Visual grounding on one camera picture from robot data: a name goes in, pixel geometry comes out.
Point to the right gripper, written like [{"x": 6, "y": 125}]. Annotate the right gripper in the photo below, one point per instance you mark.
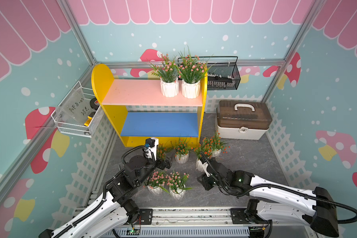
[{"x": 203, "y": 178}]

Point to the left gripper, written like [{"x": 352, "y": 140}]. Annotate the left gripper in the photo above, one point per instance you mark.
[{"x": 168, "y": 161}]

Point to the pink flower pot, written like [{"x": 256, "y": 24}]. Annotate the pink flower pot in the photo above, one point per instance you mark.
[
  {"x": 176, "y": 183},
  {"x": 191, "y": 69},
  {"x": 156, "y": 182},
  {"x": 168, "y": 75}
]

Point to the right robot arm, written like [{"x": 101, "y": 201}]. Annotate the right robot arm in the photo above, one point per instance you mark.
[{"x": 271, "y": 202}]

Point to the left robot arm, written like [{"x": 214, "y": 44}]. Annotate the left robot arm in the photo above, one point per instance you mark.
[{"x": 114, "y": 206}]

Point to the yellow rack with coloured shelves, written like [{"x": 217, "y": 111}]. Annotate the yellow rack with coloured shelves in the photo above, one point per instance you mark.
[{"x": 137, "y": 109}]

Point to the red flower pot left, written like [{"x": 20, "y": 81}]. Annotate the red flower pot left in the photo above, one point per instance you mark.
[{"x": 163, "y": 153}]

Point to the red flower pot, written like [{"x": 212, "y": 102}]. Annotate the red flower pot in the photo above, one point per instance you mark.
[
  {"x": 214, "y": 146},
  {"x": 203, "y": 150},
  {"x": 163, "y": 153},
  {"x": 182, "y": 149}
]

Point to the red flower pot front right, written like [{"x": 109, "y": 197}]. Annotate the red flower pot front right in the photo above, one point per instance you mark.
[{"x": 203, "y": 150}]

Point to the red flower pot back right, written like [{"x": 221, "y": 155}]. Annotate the red flower pot back right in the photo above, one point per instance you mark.
[{"x": 214, "y": 146}]

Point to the red flower pot middle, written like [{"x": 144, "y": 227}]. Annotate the red flower pot middle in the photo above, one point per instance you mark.
[{"x": 182, "y": 149}]

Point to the brown lidded storage box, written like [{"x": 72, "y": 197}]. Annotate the brown lidded storage box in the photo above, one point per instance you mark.
[{"x": 242, "y": 120}]

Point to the yellow utility knife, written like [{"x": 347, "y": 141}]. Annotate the yellow utility knife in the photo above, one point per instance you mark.
[{"x": 88, "y": 121}]

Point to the black tape roll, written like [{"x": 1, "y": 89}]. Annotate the black tape roll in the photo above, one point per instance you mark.
[{"x": 94, "y": 104}]

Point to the metal base rail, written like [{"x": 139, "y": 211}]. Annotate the metal base rail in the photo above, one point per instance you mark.
[{"x": 209, "y": 222}]

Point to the white wire wall basket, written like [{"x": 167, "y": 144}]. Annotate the white wire wall basket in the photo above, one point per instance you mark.
[{"x": 71, "y": 114}]

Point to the black wire mesh basket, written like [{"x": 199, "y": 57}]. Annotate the black wire mesh basket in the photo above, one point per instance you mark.
[{"x": 223, "y": 73}]

